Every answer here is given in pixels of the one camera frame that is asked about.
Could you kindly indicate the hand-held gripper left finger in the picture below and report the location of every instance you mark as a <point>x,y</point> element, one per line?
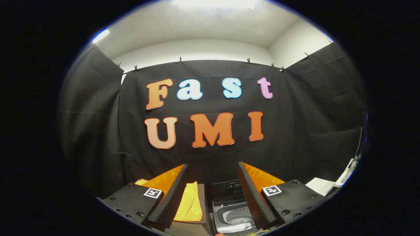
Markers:
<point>174,200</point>

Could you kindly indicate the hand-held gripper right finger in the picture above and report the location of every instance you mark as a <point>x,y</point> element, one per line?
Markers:
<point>254,200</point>

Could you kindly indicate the yellow polo shirt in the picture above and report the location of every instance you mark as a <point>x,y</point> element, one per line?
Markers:
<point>189,203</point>

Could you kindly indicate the grey washing machine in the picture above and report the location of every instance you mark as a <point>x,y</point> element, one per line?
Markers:
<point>236,218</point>

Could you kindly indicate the dark transparent washing machine lid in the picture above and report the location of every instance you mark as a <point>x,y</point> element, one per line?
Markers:
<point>229,190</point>

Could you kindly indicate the grey side table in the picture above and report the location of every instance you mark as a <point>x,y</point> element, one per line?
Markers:
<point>187,228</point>

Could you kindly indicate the white sheet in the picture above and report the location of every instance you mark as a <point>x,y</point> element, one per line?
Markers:
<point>320,186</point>

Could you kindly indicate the white plastic object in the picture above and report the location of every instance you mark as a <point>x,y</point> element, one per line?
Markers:
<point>347,170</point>

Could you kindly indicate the ceiling light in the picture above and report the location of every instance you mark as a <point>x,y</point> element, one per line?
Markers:
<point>100,36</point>
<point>215,3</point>

